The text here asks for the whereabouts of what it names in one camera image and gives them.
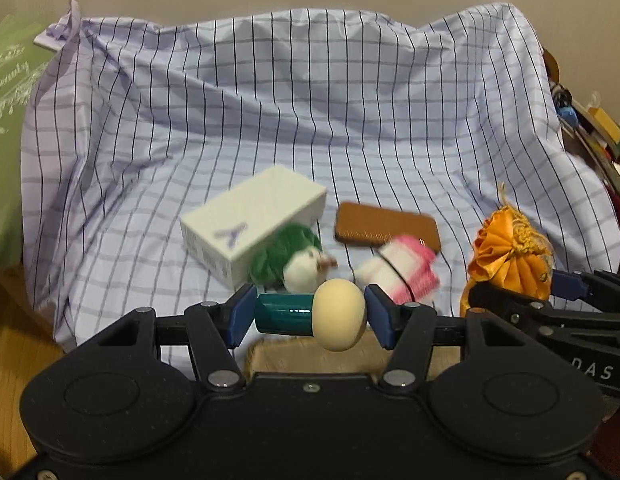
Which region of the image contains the white cardboard box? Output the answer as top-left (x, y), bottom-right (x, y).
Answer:
top-left (180, 164), bottom-right (328, 291)

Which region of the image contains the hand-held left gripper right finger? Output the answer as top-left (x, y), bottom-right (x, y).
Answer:
top-left (364, 284), bottom-right (533, 393)

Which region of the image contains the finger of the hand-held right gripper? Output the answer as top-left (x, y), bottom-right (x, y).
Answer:
top-left (542, 269), bottom-right (620, 306)
top-left (465, 282), bottom-right (556, 331)

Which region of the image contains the woven basket with beige liner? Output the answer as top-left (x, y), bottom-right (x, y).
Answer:
top-left (245, 335), bottom-right (458, 376)

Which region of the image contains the green and cream wooden toy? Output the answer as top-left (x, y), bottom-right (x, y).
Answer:
top-left (254, 279), bottom-right (368, 352)

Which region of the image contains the orange drawstring pouch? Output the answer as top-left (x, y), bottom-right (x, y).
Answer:
top-left (459, 182), bottom-right (555, 318)

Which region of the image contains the brown leather case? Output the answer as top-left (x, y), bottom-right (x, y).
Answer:
top-left (334, 201), bottom-right (441, 253)

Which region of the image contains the green white plush bird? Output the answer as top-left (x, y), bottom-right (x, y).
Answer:
top-left (249, 225), bottom-right (338, 293)

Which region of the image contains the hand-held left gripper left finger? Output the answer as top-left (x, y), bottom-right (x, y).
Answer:
top-left (92, 282), bottom-right (258, 393)

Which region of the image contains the green printed bag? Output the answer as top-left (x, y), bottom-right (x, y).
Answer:
top-left (0, 14), bottom-right (58, 271)

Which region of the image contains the pink white towel bundle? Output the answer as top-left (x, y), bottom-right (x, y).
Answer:
top-left (352, 234), bottom-right (441, 306)

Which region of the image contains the checkered white cloth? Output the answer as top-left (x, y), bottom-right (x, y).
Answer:
top-left (21, 2), bottom-right (620, 356)

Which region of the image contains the yellow box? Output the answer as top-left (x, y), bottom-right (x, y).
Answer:
top-left (592, 107), bottom-right (620, 146)

